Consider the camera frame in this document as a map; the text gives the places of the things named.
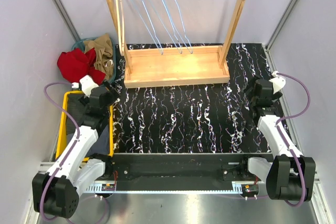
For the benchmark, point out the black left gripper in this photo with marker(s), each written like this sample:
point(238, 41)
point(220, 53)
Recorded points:
point(111, 96)

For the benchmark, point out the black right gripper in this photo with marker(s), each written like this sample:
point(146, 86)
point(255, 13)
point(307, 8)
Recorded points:
point(274, 97)

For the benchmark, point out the red skirt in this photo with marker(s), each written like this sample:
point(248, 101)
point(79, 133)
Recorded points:
point(76, 64)

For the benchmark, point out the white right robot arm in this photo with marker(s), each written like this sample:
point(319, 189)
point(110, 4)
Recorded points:
point(290, 176)

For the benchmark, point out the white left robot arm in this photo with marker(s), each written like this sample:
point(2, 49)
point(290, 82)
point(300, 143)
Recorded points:
point(56, 192)

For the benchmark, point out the beige wooden hanger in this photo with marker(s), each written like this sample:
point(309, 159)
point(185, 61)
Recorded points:
point(121, 26)

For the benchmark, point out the tan garment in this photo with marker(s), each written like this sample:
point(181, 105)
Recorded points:
point(103, 47)

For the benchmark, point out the yellow plastic bin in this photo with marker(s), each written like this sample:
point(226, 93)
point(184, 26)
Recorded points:
point(64, 106)

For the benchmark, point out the black marble pattern mat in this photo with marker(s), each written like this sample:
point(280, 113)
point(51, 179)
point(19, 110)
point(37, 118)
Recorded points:
point(211, 118)

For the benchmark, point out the teal plastic basket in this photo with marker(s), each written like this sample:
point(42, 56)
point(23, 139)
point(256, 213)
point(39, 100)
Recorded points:
point(81, 46)

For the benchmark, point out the wooden clothes rack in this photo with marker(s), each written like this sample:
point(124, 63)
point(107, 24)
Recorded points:
point(147, 68)

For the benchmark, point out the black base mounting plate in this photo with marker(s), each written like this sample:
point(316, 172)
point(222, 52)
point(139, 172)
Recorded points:
point(217, 167)

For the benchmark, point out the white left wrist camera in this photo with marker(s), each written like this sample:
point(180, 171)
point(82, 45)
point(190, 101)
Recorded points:
point(86, 84)

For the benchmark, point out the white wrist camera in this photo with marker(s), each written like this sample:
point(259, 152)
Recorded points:
point(278, 82)
point(86, 84)

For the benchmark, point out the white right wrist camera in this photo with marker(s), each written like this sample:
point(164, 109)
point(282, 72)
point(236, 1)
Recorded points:
point(278, 82)

